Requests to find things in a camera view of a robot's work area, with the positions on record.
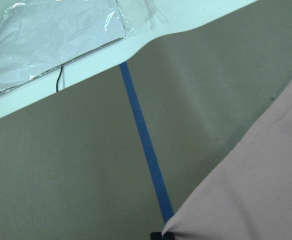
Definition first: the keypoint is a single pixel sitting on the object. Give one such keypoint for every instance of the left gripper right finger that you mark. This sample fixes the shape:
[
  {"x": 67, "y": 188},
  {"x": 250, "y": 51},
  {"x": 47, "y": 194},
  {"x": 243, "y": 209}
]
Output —
[{"x": 168, "y": 236}]

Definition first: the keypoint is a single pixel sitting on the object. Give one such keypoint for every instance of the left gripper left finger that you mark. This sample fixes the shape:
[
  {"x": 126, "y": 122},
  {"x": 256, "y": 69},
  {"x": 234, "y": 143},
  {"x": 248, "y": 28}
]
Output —
[{"x": 155, "y": 236}]

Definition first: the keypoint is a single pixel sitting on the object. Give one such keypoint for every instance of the pink Snoopy t-shirt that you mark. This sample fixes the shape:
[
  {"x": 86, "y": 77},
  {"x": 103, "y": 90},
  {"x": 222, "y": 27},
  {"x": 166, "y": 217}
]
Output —
[{"x": 248, "y": 195}]

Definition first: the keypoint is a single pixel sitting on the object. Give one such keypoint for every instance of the clear plastic bag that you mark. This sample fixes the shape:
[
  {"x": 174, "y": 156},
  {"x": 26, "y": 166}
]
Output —
[{"x": 39, "y": 36}]

